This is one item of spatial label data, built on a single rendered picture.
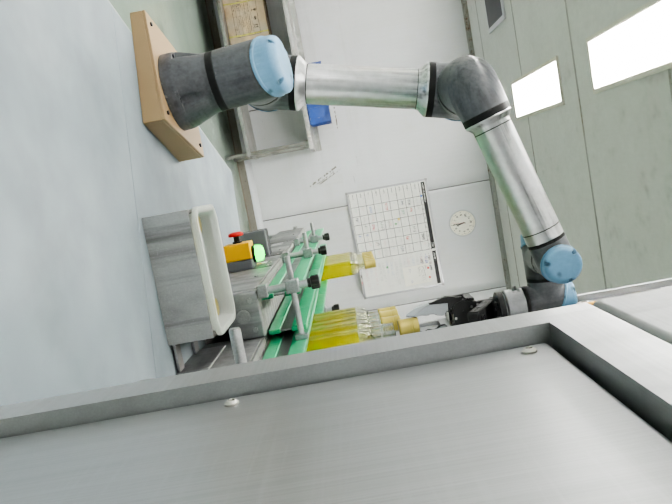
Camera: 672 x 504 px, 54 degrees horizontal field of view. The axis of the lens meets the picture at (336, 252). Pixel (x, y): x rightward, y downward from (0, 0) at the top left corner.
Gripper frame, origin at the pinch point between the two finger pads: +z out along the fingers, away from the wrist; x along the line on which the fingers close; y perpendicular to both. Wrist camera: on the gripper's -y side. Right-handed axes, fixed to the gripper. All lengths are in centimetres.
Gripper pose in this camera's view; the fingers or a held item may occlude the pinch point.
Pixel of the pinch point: (414, 325)
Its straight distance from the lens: 144.5
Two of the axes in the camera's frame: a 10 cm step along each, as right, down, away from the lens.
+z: -9.8, 1.8, 0.2
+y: 0.1, -0.9, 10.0
